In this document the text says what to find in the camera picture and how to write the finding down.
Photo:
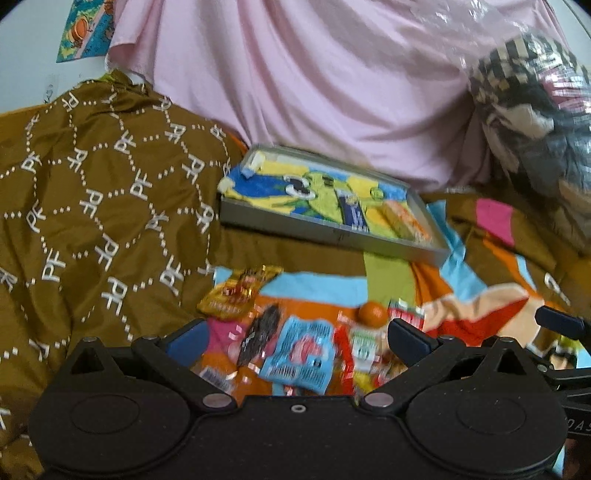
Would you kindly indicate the yellow red snack packet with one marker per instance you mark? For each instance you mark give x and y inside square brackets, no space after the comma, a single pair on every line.
[235,290]

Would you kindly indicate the cartoon printed towel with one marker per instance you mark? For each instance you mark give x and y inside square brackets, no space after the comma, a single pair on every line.
[300,189]

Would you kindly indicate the green white label snack packet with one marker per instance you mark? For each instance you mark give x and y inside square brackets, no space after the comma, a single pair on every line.
[365,348]

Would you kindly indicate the quail egg snack packet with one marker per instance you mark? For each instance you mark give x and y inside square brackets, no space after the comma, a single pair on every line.
[406,311]

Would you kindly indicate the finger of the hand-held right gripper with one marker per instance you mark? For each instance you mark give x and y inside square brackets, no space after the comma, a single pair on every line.
[558,321]
[565,371]

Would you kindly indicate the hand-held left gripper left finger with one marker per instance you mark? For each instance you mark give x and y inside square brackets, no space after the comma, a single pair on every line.
[189,344]

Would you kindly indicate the white wrapped candy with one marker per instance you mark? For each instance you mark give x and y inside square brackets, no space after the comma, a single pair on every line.
[254,164]
[226,185]

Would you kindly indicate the black snack packet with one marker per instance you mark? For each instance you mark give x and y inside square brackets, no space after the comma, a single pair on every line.
[261,334]

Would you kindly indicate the orange white snack packet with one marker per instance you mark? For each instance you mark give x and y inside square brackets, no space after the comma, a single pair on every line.
[406,221]

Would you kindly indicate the orange packet with white label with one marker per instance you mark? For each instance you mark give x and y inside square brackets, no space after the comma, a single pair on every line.
[219,371]

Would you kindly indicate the dark blue snack packet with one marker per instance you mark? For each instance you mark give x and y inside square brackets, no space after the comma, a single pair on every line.
[353,212]

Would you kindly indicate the wall poster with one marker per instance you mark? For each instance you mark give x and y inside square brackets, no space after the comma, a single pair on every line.
[83,32]

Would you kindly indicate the pink cloth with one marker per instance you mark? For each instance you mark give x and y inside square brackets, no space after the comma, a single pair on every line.
[300,78]

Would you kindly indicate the light blue snack packet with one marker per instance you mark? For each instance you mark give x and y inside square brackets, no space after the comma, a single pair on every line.
[300,353]

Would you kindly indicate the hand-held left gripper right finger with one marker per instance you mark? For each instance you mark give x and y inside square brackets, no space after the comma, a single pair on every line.
[406,339]

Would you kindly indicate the grey metal tray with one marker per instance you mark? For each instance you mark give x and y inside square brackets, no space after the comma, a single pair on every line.
[286,221]

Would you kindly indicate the brown printed blanket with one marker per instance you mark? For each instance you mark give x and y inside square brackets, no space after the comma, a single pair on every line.
[92,207]

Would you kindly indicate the plastic bag of chequered clothes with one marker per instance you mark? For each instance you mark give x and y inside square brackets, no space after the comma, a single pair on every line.
[531,115]

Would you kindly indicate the small orange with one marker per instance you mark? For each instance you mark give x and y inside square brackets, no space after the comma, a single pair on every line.
[371,314]

